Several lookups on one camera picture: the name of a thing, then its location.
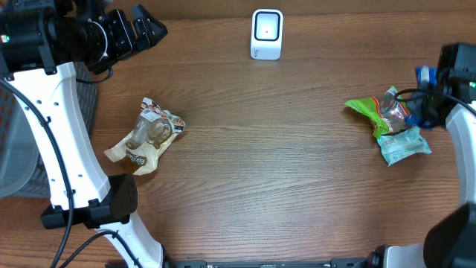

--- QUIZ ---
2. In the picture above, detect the green candy bag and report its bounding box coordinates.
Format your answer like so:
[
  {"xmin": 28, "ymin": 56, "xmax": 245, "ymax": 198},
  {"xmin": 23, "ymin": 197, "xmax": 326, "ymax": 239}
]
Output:
[{"xmin": 345, "ymin": 86, "xmax": 410, "ymax": 138}]

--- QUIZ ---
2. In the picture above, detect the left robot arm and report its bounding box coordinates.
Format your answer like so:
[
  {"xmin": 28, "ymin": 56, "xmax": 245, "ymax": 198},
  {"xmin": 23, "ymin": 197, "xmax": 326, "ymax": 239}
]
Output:
[{"xmin": 1, "ymin": 1, "xmax": 167, "ymax": 267}]

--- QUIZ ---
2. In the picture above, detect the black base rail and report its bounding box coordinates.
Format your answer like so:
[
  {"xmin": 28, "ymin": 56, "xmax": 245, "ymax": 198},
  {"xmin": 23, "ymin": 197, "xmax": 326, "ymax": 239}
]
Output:
[{"xmin": 105, "ymin": 258, "xmax": 437, "ymax": 268}]

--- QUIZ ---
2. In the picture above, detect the grey plastic mesh basket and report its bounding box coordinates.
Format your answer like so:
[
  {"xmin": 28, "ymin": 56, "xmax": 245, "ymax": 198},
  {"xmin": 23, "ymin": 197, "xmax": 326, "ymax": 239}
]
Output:
[{"xmin": 1, "ymin": 63, "xmax": 97, "ymax": 198}]

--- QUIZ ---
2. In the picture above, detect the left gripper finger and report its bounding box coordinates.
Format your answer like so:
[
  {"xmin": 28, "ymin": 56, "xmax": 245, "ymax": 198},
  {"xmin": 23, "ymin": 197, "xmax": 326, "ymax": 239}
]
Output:
[
  {"xmin": 132, "ymin": 4, "xmax": 168, "ymax": 42},
  {"xmin": 133, "ymin": 18, "xmax": 152, "ymax": 51}
]

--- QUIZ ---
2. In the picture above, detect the white barcode scanner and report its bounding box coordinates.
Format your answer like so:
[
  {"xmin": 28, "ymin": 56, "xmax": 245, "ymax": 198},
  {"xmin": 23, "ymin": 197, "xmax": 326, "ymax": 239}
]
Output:
[{"xmin": 250, "ymin": 9, "xmax": 283, "ymax": 60}]

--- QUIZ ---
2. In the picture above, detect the beige brown snack pouch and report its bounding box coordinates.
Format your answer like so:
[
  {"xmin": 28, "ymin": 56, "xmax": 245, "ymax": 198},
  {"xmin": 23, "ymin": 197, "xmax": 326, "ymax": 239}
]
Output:
[{"xmin": 104, "ymin": 98, "xmax": 185, "ymax": 176}]

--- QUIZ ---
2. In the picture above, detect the mint green snack packet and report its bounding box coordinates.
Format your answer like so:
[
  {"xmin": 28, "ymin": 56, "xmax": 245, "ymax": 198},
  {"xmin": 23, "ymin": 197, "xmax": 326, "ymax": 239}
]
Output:
[{"xmin": 377, "ymin": 127, "xmax": 431, "ymax": 166}]

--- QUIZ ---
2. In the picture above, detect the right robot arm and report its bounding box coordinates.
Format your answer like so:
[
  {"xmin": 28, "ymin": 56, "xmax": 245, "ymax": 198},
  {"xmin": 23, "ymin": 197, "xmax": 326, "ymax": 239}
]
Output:
[{"xmin": 356, "ymin": 42, "xmax": 475, "ymax": 268}]

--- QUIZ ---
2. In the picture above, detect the blue cookie packet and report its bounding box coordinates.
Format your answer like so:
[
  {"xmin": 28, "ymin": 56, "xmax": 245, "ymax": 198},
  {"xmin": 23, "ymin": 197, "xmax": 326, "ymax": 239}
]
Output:
[{"xmin": 405, "ymin": 66, "xmax": 437, "ymax": 130}]

